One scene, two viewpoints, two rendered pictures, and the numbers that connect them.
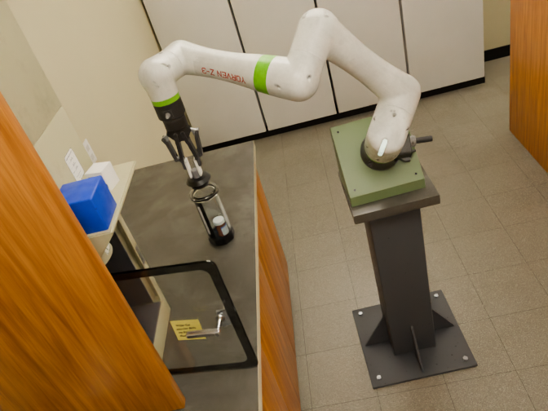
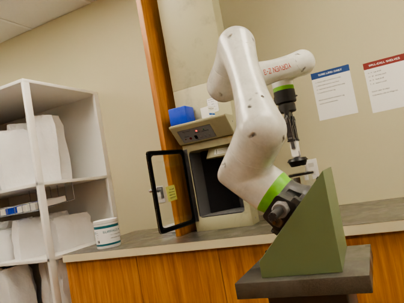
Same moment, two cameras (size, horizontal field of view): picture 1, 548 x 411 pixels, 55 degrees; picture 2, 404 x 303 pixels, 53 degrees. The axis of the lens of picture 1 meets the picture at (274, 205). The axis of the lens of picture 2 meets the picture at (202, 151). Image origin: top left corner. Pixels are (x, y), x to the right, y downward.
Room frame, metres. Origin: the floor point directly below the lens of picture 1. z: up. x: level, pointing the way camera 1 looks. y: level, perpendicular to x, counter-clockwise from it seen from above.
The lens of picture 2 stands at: (1.75, -1.58, 1.21)
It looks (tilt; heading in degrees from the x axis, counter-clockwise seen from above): 4 degrees up; 107
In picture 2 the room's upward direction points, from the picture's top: 10 degrees counter-clockwise
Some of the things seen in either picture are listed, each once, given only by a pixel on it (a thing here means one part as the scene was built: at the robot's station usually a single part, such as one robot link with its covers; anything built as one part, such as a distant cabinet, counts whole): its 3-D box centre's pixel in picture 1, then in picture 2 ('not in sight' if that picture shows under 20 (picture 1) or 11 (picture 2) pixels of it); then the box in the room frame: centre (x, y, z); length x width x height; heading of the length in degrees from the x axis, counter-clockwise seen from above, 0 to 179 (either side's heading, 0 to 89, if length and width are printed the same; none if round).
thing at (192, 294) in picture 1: (182, 324); (172, 189); (0.98, 0.32, 1.19); 0.30 x 0.01 x 0.40; 75
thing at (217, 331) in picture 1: (205, 328); not in sight; (0.93, 0.25, 1.20); 0.10 x 0.05 x 0.03; 75
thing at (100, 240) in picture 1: (111, 213); (202, 130); (1.16, 0.40, 1.46); 0.32 x 0.11 x 0.10; 172
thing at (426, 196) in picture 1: (386, 186); (309, 269); (1.65, -0.44, 0.92); 0.32 x 0.32 x 0.04; 84
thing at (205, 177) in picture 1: (197, 177); (297, 158); (1.62, 0.23, 1.23); 0.09 x 0.09 x 0.07
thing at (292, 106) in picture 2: (177, 128); (288, 113); (1.62, 0.23, 1.43); 0.08 x 0.07 x 0.09; 81
